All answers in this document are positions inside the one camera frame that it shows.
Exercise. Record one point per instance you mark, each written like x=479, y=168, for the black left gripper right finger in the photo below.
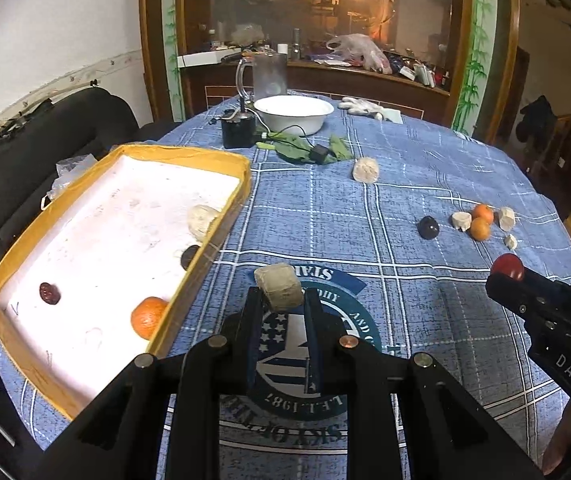
x=406, y=418

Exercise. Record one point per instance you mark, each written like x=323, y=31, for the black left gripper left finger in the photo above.
x=162, y=410

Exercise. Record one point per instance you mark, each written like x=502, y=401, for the red apple-like fruit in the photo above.
x=510, y=266

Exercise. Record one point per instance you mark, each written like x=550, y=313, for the beige foam cylinder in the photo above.
x=506, y=219

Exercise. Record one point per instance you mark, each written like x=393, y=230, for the dark red jujube fruit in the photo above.
x=49, y=293

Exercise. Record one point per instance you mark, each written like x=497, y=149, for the beige foam block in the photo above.
x=280, y=286

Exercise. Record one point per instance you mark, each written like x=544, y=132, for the orange mandarin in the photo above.
x=484, y=212
x=480, y=229
x=146, y=316

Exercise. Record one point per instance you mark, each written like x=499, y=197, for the small beige foam piece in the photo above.
x=461, y=220

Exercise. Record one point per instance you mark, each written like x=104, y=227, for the person's right hand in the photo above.
x=559, y=443

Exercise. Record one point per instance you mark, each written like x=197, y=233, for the tiny beige foam bit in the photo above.
x=510, y=241

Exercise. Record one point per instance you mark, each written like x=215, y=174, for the orange mandarin in tray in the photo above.
x=146, y=316

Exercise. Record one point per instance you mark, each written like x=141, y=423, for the yellow-rimmed white foam tray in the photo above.
x=113, y=238

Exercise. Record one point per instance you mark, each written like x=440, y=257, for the dark plum in tray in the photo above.
x=188, y=255

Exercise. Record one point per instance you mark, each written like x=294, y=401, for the large beige foam chunk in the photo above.
x=366, y=170

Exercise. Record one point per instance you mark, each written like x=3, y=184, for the grey plastic bag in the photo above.
x=68, y=170

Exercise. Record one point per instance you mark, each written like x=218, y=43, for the black leather sofa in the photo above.
x=89, y=121

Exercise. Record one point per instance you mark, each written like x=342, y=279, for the small black adapter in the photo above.
x=318, y=153

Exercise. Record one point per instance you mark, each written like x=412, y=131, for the white gloves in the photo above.
x=361, y=107

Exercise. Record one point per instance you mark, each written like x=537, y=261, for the green leaves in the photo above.
x=295, y=149

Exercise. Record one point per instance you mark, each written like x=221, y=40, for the black box device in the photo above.
x=238, y=130

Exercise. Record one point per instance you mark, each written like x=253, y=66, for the pink plastic bag on counter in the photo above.
x=360, y=48

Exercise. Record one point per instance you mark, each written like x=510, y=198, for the white enamel basin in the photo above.
x=301, y=115

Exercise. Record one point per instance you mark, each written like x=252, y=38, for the wooden cabinet counter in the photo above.
x=207, y=85

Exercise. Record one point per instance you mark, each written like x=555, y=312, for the clear glass pitcher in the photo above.
x=269, y=76

